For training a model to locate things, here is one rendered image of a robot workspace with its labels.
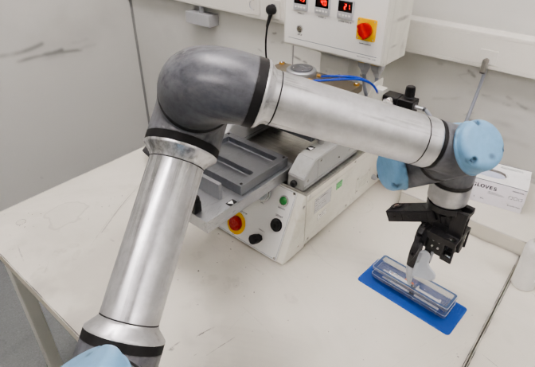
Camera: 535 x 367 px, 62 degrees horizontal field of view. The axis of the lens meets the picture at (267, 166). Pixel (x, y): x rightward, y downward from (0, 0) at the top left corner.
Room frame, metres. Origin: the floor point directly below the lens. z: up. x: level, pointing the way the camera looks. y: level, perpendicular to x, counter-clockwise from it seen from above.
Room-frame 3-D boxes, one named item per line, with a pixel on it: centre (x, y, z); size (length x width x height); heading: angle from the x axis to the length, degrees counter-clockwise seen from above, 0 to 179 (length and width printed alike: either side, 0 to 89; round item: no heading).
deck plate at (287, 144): (1.14, -0.11, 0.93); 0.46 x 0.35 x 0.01; 140
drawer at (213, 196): (0.88, 0.11, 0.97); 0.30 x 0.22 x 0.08; 140
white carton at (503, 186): (1.06, -0.62, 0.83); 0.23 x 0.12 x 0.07; 60
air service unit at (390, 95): (1.07, -0.34, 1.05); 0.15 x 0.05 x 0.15; 50
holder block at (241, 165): (0.92, 0.08, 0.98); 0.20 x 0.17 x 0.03; 50
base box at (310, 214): (1.10, -0.10, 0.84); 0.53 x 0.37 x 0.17; 140
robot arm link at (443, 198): (0.70, -0.35, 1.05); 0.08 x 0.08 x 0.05
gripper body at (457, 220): (0.69, -0.35, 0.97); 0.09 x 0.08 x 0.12; 46
